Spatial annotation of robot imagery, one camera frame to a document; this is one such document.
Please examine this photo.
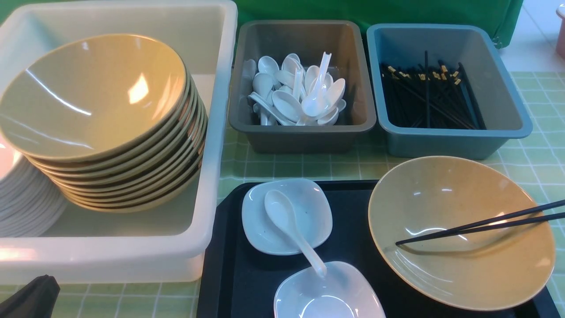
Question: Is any tan noodle bowl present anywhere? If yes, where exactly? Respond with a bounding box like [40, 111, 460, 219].
[368, 156, 556, 311]

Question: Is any black plastic serving tray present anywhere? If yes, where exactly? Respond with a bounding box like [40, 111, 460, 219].
[196, 180, 560, 318]

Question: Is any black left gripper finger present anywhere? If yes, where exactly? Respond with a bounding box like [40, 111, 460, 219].
[0, 275, 60, 318]

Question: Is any stack of tan bowls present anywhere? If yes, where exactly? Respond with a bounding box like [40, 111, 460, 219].
[20, 71, 209, 214]

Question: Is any grey plastic spoon bin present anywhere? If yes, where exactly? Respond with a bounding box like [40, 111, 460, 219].
[227, 20, 377, 154]

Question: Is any pink container at edge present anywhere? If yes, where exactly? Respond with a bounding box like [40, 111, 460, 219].
[556, 3, 565, 60]

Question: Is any large white plastic tub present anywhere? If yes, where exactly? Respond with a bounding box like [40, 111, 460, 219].
[1, 0, 237, 285]

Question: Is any white ceramic soup spoon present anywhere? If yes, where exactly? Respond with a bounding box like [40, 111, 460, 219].
[264, 189, 327, 279]

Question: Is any green checked tablecloth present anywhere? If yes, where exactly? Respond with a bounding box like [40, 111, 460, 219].
[52, 71, 564, 318]

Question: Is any pile of black chopsticks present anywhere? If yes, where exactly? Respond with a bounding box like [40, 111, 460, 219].
[379, 50, 486, 129]

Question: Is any white square dish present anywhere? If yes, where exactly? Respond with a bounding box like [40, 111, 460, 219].
[274, 261, 386, 318]
[241, 178, 333, 256]

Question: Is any blue plastic chopstick bin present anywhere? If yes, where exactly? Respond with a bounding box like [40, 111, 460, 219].
[366, 23, 533, 159]

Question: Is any top stacked tan bowl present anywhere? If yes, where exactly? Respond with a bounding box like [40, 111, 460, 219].
[0, 34, 189, 162]

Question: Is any green fabric backdrop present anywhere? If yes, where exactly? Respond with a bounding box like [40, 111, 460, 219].
[0, 0, 524, 49]

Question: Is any pile of white spoons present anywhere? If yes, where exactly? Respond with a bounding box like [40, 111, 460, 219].
[242, 53, 347, 126]

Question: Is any stack of white plates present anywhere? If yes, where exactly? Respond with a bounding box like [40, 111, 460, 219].
[0, 137, 68, 238]

